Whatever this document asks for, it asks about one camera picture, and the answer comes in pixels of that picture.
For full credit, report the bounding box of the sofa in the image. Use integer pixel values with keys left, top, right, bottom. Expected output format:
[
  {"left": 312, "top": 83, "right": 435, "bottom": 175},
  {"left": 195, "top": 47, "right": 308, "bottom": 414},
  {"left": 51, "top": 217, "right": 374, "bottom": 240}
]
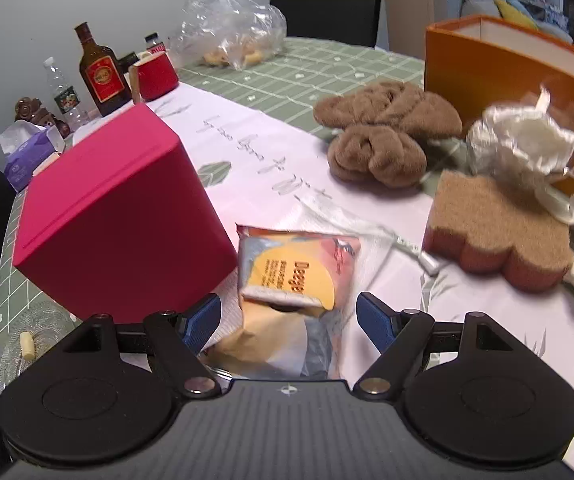
[{"left": 460, "top": 0, "right": 574, "bottom": 46}]

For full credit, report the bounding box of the glass dish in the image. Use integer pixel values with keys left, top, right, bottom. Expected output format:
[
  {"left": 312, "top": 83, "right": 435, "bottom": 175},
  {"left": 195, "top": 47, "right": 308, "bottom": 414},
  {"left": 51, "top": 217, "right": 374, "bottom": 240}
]
[{"left": 0, "top": 300, "right": 80, "bottom": 406}]

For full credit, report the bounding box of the brown plush cloth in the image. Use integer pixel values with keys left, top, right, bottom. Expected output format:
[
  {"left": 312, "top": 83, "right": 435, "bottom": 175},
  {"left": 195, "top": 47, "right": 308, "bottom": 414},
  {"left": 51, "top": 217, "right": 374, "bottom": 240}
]
[{"left": 313, "top": 81, "right": 463, "bottom": 188}]

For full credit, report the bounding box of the red mug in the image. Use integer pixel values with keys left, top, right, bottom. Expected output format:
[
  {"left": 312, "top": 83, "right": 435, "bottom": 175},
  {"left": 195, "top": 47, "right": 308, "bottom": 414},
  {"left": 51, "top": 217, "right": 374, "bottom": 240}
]
[{"left": 132, "top": 51, "right": 179, "bottom": 102}]

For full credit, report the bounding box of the small red-label bottle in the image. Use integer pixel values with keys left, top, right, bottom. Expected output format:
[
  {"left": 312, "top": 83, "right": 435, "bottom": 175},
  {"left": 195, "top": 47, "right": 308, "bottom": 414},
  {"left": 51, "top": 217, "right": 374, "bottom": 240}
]
[{"left": 144, "top": 33, "right": 168, "bottom": 56}]

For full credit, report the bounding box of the clear water bottle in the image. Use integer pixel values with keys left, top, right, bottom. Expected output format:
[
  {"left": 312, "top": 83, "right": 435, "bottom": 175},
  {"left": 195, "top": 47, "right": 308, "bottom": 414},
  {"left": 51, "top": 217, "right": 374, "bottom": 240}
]
[{"left": 43, "top": 56, "right": 90, "bottom": 128}]

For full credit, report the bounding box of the white printed table runner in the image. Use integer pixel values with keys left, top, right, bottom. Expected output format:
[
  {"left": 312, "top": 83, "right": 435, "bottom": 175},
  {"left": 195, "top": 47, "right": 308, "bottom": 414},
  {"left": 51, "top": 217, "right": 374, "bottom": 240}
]
[{"left": 69, "top": 80, "right": 574, "bottom": 476}]

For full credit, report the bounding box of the clear plastic bag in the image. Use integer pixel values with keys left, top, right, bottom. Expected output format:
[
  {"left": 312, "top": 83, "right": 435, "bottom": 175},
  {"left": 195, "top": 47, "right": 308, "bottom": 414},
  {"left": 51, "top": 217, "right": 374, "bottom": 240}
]
[{"left": 167, "top": 0, "right": 288, "bottom": 72}]

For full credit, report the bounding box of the brown bear-shaped sponge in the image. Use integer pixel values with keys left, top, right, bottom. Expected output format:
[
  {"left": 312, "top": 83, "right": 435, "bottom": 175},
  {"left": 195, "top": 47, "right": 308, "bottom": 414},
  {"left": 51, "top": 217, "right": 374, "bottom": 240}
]
[{"left": 422, "top": 170, "right": 574, "bottom": 292}]

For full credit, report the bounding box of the yellow orange snack packet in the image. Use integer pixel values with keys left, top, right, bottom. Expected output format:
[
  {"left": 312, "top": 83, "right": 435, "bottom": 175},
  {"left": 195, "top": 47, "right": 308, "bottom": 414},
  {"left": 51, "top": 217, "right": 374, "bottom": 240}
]
[{"left": 236, "top": 225, "right": 363, "bottom": 318}]

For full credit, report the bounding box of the amber liquor bottle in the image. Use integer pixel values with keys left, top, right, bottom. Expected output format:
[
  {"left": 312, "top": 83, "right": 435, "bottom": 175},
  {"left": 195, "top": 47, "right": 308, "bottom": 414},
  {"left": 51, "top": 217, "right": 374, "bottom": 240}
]
[{"left": 74, "top": 22, "right": 132, "bottom": 118}]

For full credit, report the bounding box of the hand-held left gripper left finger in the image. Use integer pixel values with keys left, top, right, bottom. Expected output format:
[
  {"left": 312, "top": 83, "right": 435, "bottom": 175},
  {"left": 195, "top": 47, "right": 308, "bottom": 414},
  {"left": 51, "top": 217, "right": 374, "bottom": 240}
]
[{"left": 37, "top": 294, "right": 223, "bottom": 398}]

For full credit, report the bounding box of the orange cardboard box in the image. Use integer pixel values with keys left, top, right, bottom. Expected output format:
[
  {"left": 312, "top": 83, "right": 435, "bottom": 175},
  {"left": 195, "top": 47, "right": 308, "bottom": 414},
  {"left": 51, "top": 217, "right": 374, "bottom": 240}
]
[{"left": 424, "top": 16, "right": 574, "bottom": 201}]

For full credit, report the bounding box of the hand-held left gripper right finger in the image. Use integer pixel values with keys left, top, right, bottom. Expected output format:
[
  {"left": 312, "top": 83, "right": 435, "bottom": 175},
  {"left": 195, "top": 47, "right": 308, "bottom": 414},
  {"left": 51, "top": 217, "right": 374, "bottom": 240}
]
[{"left": 354, "top": 291, "right": 543, "bottom": 397}]

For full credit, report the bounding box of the purple tissue box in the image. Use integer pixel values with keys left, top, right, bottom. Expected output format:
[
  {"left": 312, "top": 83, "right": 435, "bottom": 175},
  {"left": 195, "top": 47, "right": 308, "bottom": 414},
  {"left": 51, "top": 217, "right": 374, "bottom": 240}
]
[{"left": 0, "top": 120, "right": 66, "bottom": 192}]

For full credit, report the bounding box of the brown bear figurine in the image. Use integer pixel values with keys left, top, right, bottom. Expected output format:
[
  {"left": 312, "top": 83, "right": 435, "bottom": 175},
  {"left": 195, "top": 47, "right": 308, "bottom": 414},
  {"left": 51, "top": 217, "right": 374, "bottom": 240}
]
[{"left": 14, "top": 96, "right": 71, "bottom": 138}]

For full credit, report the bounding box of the tan wooden door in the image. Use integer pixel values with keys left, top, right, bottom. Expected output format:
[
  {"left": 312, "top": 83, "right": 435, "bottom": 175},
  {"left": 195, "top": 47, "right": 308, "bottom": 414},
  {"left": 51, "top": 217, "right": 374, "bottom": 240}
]
[{"left": 378, "top": 0, "right": 448, "bottom": 53}]

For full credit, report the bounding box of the red cube box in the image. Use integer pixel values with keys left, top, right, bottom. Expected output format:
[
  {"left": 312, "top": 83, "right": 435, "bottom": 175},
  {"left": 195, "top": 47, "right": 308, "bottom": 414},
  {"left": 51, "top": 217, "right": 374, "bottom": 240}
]
[{"left": 13, "top": 104, "right": 239, "bottom": 325}]

